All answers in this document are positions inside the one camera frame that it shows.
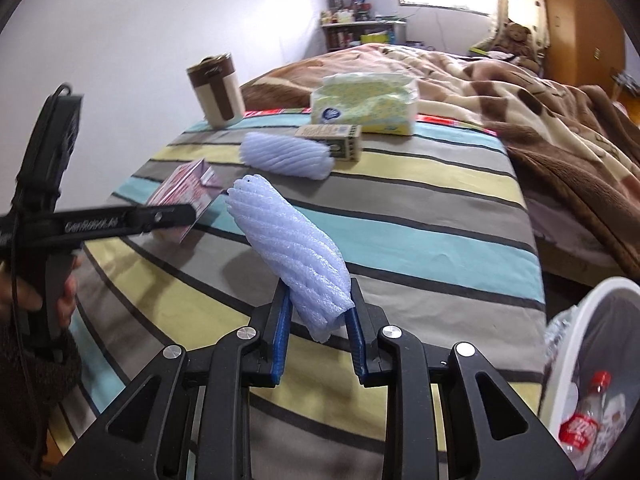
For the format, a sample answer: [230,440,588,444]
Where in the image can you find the person's left forearm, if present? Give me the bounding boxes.
[0,320,83,476]

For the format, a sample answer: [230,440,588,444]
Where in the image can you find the brown teddy bear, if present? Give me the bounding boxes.
[492,20,543,73]

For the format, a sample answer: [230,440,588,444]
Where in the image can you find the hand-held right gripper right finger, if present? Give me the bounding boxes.
[345,280,578,480]

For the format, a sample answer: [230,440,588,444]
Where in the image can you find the brown and cream travel mug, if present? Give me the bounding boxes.
[186,52,246,129]

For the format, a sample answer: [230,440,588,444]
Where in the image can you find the cluttered shelf unit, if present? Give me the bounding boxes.
[320,17,408,53]

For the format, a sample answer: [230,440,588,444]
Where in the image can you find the green patterned tissue pack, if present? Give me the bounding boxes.
[310,72,420,137]

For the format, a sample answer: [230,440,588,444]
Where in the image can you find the wooden wardrobe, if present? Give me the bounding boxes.
[535,0,628,86]

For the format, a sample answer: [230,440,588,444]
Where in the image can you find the white trash bin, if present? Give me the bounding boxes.
[537,277,640,480]

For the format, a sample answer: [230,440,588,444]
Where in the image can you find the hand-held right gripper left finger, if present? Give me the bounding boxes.
[50,287,293,480]

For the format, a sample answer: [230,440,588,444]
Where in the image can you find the person's left hand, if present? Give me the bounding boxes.
[0,252,83,333]

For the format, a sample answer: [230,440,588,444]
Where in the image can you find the brown patterned blanket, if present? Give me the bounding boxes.
[240,42,640,278]

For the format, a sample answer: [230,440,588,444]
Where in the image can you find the small green cardboard box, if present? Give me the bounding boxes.
[294,124,363,162]

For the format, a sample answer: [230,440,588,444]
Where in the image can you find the pale bin liner bag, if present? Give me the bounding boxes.
[542,295,640,480]

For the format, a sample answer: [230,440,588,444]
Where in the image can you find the clear plastic bottle red label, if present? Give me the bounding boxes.
[557,371,613,456]

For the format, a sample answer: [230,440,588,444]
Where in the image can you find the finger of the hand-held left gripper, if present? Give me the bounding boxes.
[122,202,197,236]

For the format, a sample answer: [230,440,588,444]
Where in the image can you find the pale blue foam net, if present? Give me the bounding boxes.
[224,173,352,343]
[240,131,335,182]

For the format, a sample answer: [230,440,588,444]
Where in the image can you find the pink cardboard box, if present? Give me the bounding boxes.
[145,157,221,246]

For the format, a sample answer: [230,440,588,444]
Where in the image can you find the pale bed sheet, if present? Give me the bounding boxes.
[520,190,616,273]

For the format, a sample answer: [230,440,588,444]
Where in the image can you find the striped table cloth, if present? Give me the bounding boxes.
[47,110,548,480]

